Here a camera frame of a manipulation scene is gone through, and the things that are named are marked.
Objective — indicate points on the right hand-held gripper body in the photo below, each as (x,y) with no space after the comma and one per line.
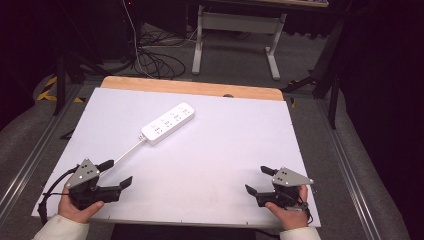
(285,195)

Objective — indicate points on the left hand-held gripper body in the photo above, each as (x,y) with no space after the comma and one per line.
(85,186)

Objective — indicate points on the person's right hand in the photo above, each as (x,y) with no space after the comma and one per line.
(293,218)

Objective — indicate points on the person's left hand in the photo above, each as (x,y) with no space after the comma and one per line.
(71,211)

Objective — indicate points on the white table board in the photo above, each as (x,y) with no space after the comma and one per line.
(206,166)

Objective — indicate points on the white power strip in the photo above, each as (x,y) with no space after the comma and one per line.
(167,123)

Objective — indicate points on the black metal stand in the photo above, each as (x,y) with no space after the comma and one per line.
(333,83)
(60,83)

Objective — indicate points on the yellow black floor tape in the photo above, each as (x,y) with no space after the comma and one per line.
(50,88)

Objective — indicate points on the wooden desk top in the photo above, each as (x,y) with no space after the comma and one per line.
(283,2)

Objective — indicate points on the metal floor rail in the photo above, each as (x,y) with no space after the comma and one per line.
(350,173)
(36,150)

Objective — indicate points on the white metal desk frame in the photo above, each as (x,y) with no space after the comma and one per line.
(238,21)

